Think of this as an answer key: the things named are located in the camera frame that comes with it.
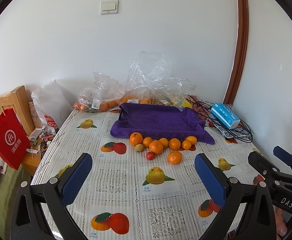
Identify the small orange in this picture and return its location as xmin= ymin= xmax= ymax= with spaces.
xmin=159 ymin=138 xmax=169 ymax=148
xmin=182 ymin=140 xmax=192 ymax=150
xmin=185 ymin=136 xmax=197 ymax=145
xmin=143 ymin=137 xmax=153 ymax=148

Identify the large orange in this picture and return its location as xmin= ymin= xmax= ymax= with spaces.
xmin=149 ymin=140 xmax=164 ymax=155
xmin=167 ymin=151 xmax=183 ymax=165

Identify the small yellow-green fruit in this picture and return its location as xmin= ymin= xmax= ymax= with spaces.
xmin=135 ymin=144 xmax=145 ymax=152

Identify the orange with stem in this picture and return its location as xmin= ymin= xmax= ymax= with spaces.
xmin=129 ymin=132 xmax=143 ymax=146

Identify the small red apple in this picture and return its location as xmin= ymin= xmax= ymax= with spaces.
xmin=146 ymin=152 xmax=156 ymax=160

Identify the bag of red fruits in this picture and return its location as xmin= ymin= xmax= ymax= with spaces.
xmin=192 ymin=98 xmax=212 ymax=121

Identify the person's right hand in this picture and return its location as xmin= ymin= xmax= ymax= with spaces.
xmin=274 ymin=206 xmax=288 ymax=240

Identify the blue tissue pack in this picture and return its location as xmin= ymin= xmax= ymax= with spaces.
xmin=210 ymin=103 xmax=241 ymax=129

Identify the red paper shopping bag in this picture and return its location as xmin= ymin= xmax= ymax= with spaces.
xmin=0 ymin=108 xmax=30 ymax=170

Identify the fruit print tablecloth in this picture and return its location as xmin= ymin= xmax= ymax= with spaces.
xmin=32 ymin=111 xmax=259 ymax=239

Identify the white plastic bag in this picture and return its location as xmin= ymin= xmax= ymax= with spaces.
xmin=31 ymin=80 xmax=72 ymax=129

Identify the wooden chair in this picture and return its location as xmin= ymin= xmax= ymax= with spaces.
xmin=0 ymin=86 xmax=35 ymax=135

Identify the yellow snack package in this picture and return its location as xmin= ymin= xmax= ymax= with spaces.
xmin=172 ymin=97 xmax=192 ymax=111

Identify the left clear plastic fruit bag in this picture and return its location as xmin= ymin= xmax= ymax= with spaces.
xmin=73 ymin=70 xmax=125 ymax=113

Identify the purple towel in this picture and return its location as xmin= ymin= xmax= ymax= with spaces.
xmin=110 ymin=103 xmax=215 ymax=145

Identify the large clear plastic fruit bag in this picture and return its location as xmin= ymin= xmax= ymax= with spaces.
xmin=120 ymin=51 xmax=196 ymax=106

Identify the black cable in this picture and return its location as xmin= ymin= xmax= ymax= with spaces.
xmin=186 ymin=94 xmax=253 ymax=144

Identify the brown wooden door frame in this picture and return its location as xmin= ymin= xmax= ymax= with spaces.
xmin=223 ymin=0 xmax=249 ymax=104

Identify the white wall switch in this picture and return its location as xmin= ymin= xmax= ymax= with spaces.
xmin=100 ymin=0 xmax=119 ymax=15

